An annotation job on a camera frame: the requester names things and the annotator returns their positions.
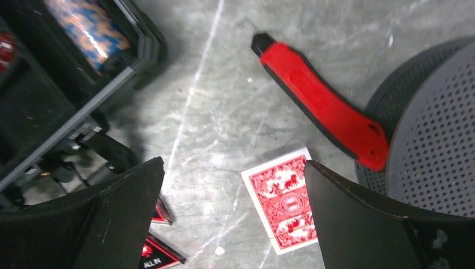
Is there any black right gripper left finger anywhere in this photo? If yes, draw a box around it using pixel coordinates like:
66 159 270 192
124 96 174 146
1 157 164 268

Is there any red dice set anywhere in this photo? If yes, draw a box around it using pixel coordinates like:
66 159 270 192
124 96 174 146
1 31 16 71

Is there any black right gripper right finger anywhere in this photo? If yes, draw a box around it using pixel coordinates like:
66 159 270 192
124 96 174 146
304 160 474 268

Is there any black foam-lined carrying case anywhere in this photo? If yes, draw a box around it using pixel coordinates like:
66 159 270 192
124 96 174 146
1 1 167 210

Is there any lower red all-in triangle button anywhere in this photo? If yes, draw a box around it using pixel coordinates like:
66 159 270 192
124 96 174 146
138 233 186 269

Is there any upper red triangle button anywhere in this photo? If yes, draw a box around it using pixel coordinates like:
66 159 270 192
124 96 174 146
151 197 174 226

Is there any poker chip roll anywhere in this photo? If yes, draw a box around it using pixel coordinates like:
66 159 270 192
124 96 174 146
44 1 133 75

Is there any red playing card deck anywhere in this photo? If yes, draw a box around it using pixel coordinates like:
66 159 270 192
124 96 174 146
241 147 318 255

